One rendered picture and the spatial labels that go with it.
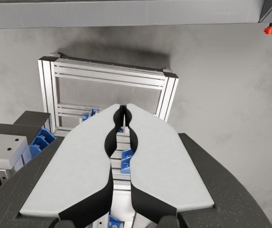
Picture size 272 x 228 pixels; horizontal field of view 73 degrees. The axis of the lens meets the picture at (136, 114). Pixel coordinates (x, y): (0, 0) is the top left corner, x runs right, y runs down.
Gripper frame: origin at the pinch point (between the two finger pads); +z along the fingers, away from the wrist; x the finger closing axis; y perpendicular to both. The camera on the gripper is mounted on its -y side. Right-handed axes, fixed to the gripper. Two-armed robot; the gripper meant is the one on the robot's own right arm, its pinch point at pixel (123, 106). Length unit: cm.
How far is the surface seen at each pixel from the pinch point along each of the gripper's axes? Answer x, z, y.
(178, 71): 36, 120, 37
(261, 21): 24.7, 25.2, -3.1
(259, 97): 105, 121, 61
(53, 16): -12.4, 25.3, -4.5
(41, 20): -14.7, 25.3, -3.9
